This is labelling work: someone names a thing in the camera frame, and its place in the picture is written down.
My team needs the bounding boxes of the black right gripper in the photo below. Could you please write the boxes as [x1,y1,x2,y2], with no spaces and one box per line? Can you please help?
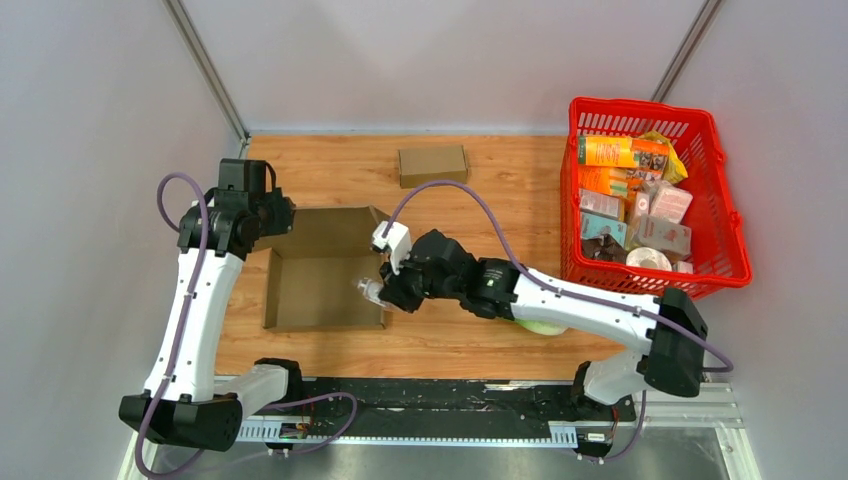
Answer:
[379,246,462,313]

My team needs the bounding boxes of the brown cardboard sheet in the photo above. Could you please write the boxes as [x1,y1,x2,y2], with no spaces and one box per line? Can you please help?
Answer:
[255,205,389,333]

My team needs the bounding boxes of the brown cardboard box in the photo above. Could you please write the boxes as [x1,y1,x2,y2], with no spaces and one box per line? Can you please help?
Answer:
[398,145,469,189]

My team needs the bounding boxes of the clear bag white parts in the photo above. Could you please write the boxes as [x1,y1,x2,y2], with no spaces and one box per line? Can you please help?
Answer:
[356,277,397,311]

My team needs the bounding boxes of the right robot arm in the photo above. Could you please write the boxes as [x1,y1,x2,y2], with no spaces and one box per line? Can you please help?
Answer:
[371,223,708,419]

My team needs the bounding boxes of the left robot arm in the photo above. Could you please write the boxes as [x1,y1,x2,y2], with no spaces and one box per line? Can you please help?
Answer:
[118,159,306,452]

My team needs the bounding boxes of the teal box package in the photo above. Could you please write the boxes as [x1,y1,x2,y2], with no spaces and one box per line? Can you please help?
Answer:
[580,212,627,247]

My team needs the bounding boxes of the green lettuce head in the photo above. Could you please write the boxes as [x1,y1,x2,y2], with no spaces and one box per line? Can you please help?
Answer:
[515,319,568,336]

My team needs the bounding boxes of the brown chocolate package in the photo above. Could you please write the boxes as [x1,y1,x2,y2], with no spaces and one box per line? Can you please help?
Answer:
[581,235,628,264]

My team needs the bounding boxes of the orange sponge pack lower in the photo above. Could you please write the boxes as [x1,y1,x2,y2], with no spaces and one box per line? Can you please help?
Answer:
[577,165,630,198]

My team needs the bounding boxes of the white tape roll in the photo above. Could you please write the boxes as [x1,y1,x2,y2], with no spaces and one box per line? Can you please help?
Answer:
[625,247,673,271]

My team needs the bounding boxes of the pink white package lower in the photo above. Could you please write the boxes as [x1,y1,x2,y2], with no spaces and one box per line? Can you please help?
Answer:
[626,215,692,259]

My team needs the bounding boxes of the pink snack package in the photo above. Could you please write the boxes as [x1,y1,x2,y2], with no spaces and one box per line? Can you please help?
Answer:
[649,185,694,224]

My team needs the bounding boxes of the yellow snack bag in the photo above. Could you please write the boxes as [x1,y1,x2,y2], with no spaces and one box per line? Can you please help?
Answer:
[639,130,689,185]

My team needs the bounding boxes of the red plastic basket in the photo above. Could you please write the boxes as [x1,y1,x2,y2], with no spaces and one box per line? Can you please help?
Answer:
[561,97,753,299]

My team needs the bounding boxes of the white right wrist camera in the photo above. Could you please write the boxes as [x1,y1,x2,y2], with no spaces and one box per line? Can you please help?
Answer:
[371,220,412,275]

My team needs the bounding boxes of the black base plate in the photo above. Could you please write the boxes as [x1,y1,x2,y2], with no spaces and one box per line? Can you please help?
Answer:
[237,377,638,448]

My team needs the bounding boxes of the aluminium frame post left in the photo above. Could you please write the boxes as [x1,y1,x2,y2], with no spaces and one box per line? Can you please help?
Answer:
[162,0,251,149]

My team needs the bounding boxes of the aluminium frame post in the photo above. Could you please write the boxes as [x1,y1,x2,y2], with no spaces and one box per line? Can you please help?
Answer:
[162,0,251,149]
[650,0,724,103]

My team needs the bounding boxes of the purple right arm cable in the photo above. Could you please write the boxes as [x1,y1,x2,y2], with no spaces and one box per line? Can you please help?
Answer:
[382,180,735,463]

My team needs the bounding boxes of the aluminium frame post right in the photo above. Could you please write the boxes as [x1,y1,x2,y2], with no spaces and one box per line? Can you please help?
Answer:
[650,0,724,103]

